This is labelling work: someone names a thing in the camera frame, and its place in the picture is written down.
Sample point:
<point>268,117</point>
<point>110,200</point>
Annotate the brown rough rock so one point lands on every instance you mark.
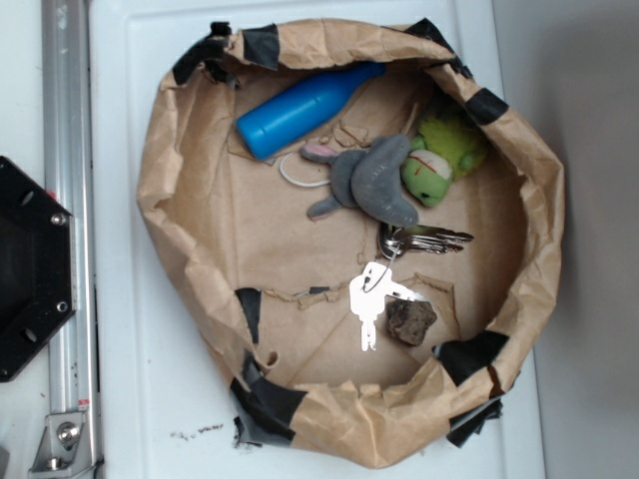
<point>409,321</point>

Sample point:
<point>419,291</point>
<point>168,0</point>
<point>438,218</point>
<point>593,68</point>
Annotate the brown paper bag basin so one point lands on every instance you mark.
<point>268,286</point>

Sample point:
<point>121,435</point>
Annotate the white flat keys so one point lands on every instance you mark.
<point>367,298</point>

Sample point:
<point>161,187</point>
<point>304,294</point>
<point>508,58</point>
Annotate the silver key bunch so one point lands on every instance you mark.
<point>395,241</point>

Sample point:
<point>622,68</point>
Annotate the grey plush dolphin toy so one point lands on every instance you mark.
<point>365,179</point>

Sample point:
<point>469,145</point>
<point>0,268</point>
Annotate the blue plastic bottle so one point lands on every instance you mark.
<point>301,108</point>

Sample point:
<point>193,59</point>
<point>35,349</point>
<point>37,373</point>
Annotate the green plush turtle toy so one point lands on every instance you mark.
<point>448,146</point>

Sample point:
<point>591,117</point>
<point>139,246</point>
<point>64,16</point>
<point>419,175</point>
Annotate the white plastic tray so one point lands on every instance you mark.
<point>166,412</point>

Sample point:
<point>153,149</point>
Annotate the aluminium frame rail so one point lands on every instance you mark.
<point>73,351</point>

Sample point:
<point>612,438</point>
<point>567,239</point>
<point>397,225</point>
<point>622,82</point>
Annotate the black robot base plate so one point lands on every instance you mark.
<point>37,295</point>

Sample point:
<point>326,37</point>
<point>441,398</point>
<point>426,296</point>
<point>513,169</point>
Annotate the metal corner bracket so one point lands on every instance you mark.
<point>64,450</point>

